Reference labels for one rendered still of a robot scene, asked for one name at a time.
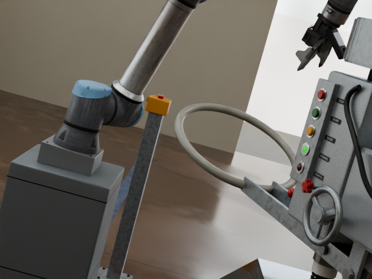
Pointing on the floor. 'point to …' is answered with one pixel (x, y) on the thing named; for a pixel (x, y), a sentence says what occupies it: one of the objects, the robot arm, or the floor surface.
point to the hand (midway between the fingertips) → (309, 70)
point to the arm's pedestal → (55, 219)
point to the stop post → (136, 188)
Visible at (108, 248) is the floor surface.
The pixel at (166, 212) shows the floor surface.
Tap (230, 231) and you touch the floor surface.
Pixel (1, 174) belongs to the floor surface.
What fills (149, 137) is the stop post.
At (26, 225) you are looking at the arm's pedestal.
